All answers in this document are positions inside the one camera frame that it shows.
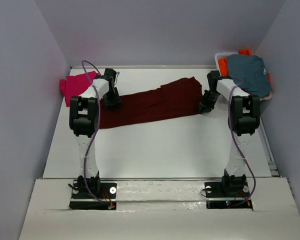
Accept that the white laundry basket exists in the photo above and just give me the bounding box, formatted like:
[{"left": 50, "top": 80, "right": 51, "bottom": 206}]
[{"left": 214, "top": 52, "right": 273, "bottom": 101}]

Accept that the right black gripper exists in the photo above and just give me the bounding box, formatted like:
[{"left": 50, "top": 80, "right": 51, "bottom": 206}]
[{"left": 199, "top": 89, "right": 221, "bottom": 113}]

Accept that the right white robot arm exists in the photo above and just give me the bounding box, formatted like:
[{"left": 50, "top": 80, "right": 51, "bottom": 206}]
[{"left": 199, "top": 73, "right": 260, "bottom": 200}]

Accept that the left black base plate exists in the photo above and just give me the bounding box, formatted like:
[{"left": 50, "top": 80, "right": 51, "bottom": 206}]
[{"left": 68, "top": 180, "right": 118, "bottom": 211}]

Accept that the dark red t shirt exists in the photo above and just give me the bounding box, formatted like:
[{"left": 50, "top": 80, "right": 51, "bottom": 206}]
[{"left": 100, "top": 77, "right": 203, "bottom": 129}]

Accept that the teal blue t shirt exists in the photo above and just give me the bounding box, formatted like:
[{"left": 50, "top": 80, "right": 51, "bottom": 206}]
[{"left": 226, "top": 54, "right": 272, "bottom": 99}]

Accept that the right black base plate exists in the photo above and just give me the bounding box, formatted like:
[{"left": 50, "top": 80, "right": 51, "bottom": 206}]
[{"left": 200, "top": 181, "right": 253, "bottom": 210}]

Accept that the orange t shirt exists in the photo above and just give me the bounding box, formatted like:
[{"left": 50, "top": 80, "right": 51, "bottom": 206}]
[{"left": 218, "top": 49, "right": 271, "bottom": 86}]

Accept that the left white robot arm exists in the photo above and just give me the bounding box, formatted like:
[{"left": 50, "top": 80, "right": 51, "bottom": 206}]
[{"left": 69, "top": 71, "right": 122, "bottom": 199}]

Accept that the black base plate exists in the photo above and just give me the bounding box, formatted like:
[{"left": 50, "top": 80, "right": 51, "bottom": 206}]
[
  {"left": 200, "top": 181, "right": 253, "bottom": 210},
  {"left": 68, "top": 180, "right": 118, "bottom": 211}
]

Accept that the folded pink t shirt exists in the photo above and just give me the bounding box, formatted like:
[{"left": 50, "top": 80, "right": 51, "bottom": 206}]
[{"left": 59, "top": 73, "right": 92, "bottom": 107}]

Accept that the aluminium rail right side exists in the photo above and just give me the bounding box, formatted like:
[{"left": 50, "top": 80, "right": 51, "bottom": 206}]
[{"left": 259, "top": 121, "right": 281, "bottom": 178}]

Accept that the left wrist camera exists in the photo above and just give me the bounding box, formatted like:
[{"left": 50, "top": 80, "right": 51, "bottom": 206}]
[{"left": 104, "top": 68, "right": 120, "bottom": 85}]

